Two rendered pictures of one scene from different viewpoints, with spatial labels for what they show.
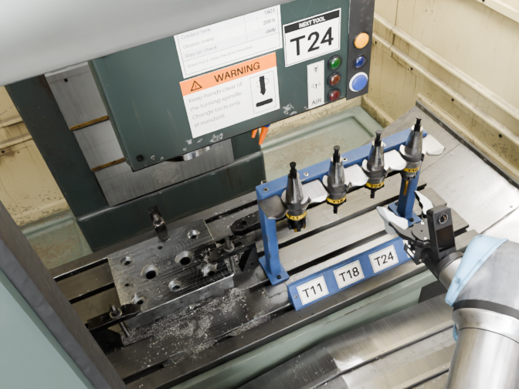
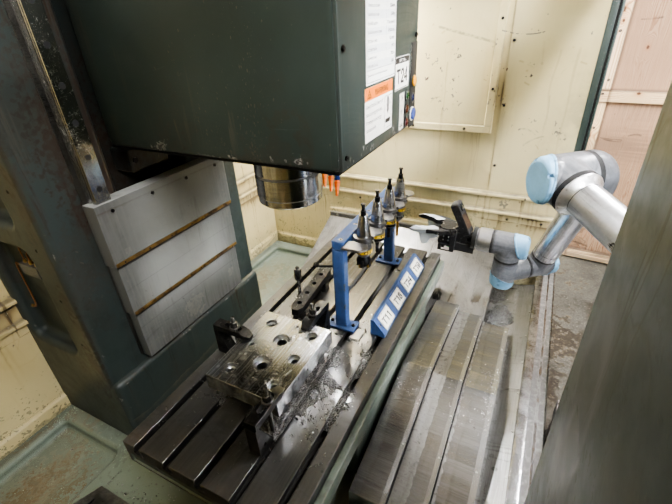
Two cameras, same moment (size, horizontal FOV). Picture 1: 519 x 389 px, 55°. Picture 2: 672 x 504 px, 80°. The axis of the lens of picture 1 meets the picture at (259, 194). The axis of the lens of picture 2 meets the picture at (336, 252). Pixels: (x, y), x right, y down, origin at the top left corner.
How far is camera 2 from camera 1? 0.76 m
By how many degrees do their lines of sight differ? 37
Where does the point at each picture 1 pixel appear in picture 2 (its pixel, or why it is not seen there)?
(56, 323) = not seen: outside the picture
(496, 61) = (386, 157)
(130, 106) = (347, 104)
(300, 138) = not seen: hidden behind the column
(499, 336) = (595, 185)
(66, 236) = (68, 445)
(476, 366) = (602, 199)
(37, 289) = not seen: outside the picture
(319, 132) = (261, 265)
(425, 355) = (460, 337)
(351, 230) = (368, 281)
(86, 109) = (131, 241)
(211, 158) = (226, 281)
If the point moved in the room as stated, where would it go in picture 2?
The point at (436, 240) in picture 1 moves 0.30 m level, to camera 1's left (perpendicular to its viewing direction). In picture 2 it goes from (464, 222) to (406, 260)
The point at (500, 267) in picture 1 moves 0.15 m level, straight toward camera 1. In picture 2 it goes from (565, 159) to (607, 182)
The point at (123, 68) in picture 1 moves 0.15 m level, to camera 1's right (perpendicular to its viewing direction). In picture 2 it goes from (348, 67) to (401, 58)
